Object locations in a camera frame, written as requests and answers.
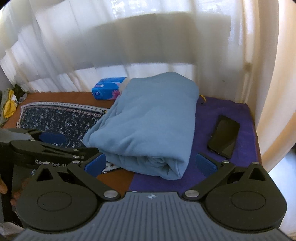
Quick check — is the light blue Champion hoodie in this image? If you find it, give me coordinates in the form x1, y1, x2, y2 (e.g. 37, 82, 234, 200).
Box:
83, 72, 199, 180

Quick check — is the dark olive garment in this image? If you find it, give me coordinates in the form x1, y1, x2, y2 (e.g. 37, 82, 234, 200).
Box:
12, 84, 27, 103

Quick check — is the white sheer curtain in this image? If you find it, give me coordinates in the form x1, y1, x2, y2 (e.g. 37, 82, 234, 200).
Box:
1, 1, 295, 170

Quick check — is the purple cloth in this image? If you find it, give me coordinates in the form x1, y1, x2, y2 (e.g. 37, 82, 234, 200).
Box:
129, 97, 260, 194

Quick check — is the navy patterned rug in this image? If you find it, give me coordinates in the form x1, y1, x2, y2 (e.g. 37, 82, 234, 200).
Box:
16, 101, 108, 149

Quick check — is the black smartphone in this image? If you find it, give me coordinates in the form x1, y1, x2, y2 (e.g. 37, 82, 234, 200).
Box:
207, 115, 240, 159

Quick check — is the person's left hand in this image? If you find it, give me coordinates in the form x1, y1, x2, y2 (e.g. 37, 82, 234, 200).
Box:
0, 178, 31, 206

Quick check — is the blue tissue pack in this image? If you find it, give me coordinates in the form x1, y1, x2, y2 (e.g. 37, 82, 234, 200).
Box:
92, 77, 126, 100

